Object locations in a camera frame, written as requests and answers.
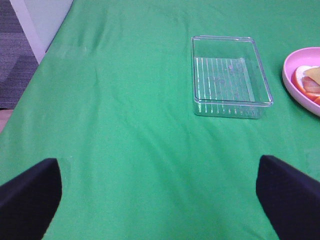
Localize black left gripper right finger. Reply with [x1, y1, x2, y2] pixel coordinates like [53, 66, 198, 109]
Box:
[255, 155, 320, 240]

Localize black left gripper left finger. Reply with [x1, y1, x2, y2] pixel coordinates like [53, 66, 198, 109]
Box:
[0, 158, 62, 240]

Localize bacon strip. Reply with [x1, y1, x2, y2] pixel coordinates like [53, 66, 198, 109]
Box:
[302, 76, 320, 94]

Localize toast bread slice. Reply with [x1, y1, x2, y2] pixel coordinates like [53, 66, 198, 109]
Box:
[291, 65, 320, 105]

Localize yellow cheese slice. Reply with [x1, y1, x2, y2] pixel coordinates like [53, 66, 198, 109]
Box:
[304, 66, 320, 85]

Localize green tablecloth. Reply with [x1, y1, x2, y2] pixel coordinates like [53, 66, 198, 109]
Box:
[0, 0, 320, 240]

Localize left clear plastic container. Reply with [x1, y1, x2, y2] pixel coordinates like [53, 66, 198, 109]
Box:
[191, 35, 274, 119]

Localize pink round plate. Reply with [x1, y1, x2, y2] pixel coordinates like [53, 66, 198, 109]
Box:
[282, 46, 320, 117]

